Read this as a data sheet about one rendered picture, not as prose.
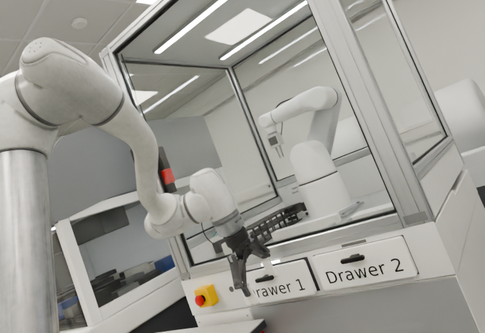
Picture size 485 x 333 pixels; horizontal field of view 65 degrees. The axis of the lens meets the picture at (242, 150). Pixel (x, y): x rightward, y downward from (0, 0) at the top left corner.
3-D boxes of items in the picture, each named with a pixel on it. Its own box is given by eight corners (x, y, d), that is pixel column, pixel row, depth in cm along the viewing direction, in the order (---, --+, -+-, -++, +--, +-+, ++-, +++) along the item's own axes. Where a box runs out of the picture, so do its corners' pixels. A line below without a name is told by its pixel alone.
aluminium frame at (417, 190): (433, 221, 101) (285, -121, 111) (180, 282, 159) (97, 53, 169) (465, 163, 178) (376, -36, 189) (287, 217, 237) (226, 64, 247)
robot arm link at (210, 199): (241, 202, 122) (206, 219, 125) (218, 159, 121) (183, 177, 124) (235, 213, 112) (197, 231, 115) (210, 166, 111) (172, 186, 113)
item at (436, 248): (456, 274, 99) (433, 221, 101) (193, 316, 158) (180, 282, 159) (478, 192, 177) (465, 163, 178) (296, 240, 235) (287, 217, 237)
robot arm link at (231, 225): (242, 204, 119) (250, 221, 120) (221, 212, 124) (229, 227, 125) (227, 218, 112) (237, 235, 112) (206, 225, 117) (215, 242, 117)
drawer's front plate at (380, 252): (417, 276, 103) (400, 237, 104) (324, 291, 120) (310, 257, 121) (418, 273, 105) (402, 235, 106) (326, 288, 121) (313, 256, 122)
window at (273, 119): (398, 211, 107) (271, -87, 117) (192, 266, 156) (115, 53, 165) (398, 210, 108) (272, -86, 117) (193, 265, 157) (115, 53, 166)
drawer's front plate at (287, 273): (315, 294, 120) (302, 261, 121) (246, 305, 137) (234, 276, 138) (317, 292, 121) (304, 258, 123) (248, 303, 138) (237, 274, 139)
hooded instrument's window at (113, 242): (89, 327, 159) (54, 224, 163) (-47, 350, 261) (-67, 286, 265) (242, 238, 252) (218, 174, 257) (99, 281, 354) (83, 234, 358)
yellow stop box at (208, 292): (211, 307, 144) (204, 288, 144) (198, 309, 148) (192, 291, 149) (219, 300, 148) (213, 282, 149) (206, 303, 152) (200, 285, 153)
